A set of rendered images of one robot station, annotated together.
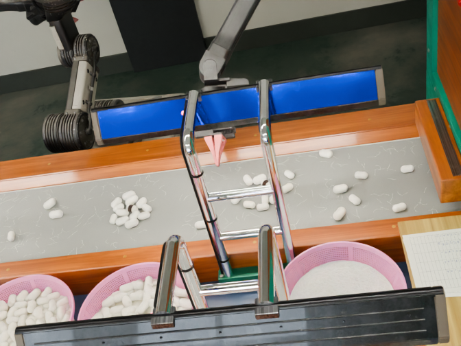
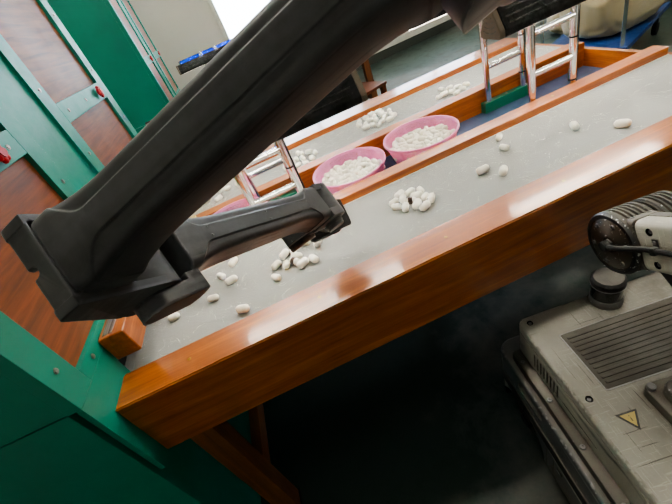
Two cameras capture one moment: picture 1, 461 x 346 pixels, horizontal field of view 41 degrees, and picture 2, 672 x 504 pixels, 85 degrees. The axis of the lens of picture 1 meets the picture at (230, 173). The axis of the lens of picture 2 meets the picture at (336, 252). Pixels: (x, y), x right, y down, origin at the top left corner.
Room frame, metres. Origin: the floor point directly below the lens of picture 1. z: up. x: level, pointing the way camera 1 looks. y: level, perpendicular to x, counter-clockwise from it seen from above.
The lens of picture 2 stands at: (2.00, -0.18, 1.30)
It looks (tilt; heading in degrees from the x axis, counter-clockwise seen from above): 35 degrees down; 166
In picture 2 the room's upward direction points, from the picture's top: 24 degrees counter-clockwise
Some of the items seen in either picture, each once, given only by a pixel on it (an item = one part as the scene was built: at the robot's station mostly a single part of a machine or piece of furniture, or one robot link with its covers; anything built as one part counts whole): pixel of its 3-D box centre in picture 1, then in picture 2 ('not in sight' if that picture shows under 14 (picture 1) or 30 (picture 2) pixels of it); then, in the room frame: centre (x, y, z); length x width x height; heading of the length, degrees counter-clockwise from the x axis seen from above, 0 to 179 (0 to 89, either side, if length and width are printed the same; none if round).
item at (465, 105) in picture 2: not in sight; (377, 148); (0.76, 0.47, 0.71); 1.81 x 0.06 x 0.11; 78
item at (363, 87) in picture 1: (234, 101); (240, 136); (1.10, -0.05, 1.08); 0.62 x 0.08 x 0.07; 78
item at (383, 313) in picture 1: (222, 325); not in sight; (0.56, 0.07, 1.08); 0.62 x 0.08 x 0.07; 78
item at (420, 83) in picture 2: not in sight; (350, 133); (0.38, 0.55, 0.67); 1.81 x 0.12 x 0.19; 78
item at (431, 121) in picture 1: (440, 147); (131, 303); (1.07, -0.49, 0.83); 0.30 x 0.06 x 0.07; 168
